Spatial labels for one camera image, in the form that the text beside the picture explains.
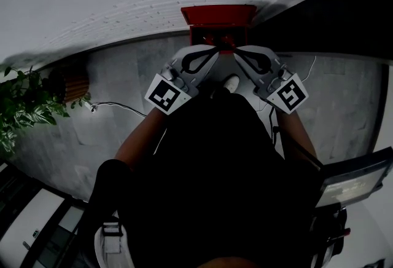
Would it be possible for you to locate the black cable with white plug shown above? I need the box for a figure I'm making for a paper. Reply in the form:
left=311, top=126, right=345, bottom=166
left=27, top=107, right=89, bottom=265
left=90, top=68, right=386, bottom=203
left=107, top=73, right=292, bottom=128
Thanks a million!
left=90, top=101, right=148, bottom=117

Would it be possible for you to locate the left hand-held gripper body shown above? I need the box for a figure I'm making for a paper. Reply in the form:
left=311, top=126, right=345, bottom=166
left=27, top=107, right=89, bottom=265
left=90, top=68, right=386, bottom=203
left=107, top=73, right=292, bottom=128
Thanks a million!
left=144, top=44, right=221, bottom=116

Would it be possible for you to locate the red fire extinguisher box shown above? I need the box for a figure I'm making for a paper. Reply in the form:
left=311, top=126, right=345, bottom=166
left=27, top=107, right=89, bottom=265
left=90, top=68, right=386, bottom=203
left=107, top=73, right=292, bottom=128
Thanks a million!
left=180, top=4, right=258, bottom=56

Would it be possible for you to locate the thin white cable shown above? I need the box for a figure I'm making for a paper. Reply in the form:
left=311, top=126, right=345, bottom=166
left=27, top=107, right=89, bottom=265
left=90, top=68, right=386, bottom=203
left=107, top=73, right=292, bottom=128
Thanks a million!
left=300, top=55, right=317, bottom=83

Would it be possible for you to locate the green leafy plant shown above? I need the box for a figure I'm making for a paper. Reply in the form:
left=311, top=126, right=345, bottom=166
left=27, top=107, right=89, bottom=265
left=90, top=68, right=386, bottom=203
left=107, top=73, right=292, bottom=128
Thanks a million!
left=0, top=65, right=93, bottom=156

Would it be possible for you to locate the person's black clothing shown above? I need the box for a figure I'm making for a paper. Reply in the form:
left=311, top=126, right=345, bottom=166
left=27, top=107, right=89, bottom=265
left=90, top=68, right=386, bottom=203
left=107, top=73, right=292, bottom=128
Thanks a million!
left=78, top=85, right=326, bottom=268

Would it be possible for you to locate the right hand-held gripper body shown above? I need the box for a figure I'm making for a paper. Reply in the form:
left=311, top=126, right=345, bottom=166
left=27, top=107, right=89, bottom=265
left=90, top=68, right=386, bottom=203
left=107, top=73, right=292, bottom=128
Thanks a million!
left=234, top=44, right=309, bottom=115

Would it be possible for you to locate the person's right forearm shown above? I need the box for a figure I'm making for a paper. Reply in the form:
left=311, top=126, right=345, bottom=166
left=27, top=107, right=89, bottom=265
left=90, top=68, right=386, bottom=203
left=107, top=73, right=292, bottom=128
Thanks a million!
left=277, top=106, right=319, bottom=164

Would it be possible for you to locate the wooden slatted planter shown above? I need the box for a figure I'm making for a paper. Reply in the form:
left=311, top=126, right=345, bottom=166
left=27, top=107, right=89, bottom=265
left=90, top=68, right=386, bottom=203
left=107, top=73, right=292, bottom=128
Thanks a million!
left=48, top=69, right=90, bottom=103

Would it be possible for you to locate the black framed monitor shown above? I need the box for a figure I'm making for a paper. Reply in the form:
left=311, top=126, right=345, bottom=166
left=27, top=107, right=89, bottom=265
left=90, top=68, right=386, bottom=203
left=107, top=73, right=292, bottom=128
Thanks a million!
left=315, top=146, right=393, bottom=208

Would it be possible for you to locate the white cabinet with black frame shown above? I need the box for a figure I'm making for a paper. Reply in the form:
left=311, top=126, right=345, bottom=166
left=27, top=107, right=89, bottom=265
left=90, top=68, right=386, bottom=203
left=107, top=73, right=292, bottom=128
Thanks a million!
left=0, top=160, right=88, bottom=268

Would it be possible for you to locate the person's left forearm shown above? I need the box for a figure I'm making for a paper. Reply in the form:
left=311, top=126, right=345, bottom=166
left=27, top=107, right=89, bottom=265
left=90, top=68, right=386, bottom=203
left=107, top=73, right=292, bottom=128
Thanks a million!
left=114, top=106, right=168, bottom=171

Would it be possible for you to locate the person's white shoe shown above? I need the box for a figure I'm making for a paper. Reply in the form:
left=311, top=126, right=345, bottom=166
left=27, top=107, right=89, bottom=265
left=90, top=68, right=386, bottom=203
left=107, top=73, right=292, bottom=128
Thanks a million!
left=223, top=74, right=241, bottom=93

